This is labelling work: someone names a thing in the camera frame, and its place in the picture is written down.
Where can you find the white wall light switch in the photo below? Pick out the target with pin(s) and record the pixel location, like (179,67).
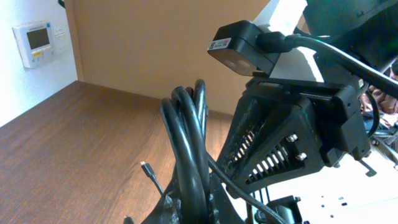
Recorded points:
(61,39)

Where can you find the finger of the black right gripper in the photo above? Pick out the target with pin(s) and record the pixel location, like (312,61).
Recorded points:
(237,154)

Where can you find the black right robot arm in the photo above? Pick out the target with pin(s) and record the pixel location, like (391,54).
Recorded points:
(361,36)

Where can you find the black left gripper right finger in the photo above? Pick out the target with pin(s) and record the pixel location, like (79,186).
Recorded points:
(221,208)

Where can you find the white wall thermostat panel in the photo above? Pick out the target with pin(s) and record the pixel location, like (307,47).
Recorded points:
(35,43)

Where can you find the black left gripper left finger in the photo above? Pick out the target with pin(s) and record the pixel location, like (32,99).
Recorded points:
(169,209)

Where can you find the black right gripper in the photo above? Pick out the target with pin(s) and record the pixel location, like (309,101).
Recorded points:
(315,124)

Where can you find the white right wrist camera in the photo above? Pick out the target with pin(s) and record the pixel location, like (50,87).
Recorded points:
(264,47)

